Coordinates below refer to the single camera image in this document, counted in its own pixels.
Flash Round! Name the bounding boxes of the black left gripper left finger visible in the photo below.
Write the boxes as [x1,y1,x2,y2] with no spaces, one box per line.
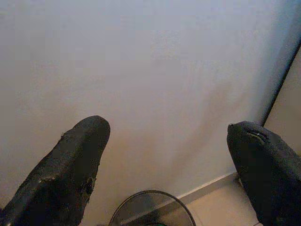
[0,115,111,226]

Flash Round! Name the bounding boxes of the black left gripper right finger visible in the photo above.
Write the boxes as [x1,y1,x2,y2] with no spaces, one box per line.
[227,121,301,226]

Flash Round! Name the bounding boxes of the white skirting board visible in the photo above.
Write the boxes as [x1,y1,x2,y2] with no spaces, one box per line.
[119,171,238,226]

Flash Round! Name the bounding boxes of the dark wardrobe edge strip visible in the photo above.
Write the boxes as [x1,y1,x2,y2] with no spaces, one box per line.
[260,39,301,128]

